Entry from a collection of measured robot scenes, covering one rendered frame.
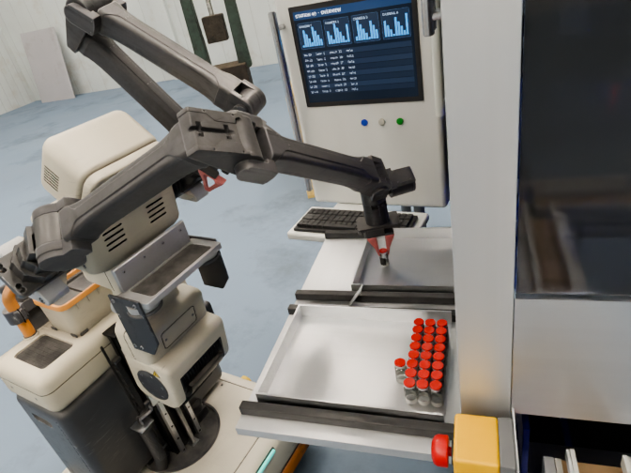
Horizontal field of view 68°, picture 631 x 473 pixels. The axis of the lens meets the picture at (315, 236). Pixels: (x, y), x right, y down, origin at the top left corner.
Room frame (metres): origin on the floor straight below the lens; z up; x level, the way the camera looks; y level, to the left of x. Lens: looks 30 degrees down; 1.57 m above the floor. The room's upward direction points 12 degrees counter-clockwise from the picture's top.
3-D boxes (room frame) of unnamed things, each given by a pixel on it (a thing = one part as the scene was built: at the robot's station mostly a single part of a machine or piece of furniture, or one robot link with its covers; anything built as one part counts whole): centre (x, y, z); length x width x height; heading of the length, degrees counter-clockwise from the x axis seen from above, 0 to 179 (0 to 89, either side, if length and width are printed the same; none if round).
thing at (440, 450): (0.38, -0.11, 0.99); 0.04 x 0.04 x 0.04; 68
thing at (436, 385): (0.62, -0.18, 0.90); 0.18 x 0.02 x 0.05; 157
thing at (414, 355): (0.64, -0.14, 0.90); 0.18 x 0.02 x 0.05; 157
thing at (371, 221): (1.00, -0.16, 1.04); 0.10 x 0.07 x 0.07; 82
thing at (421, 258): (0.96, -0.26, 0.90); 0.34 x 0.26 x 0.04; 68
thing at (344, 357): (0.68, -0.03, 0.90); 0.34 x 0.26 x 0.04; 67
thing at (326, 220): (1.38, -0.14, 0.82); 0.40 x 0.14 x 0.02; 58
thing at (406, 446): (0.83, -0.13, 0.87); 0.70 x 0.48 x 0.02; 158
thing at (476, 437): (0.37, -0.15, 0.99); 0.08 x 0.07 x 0.07; 68
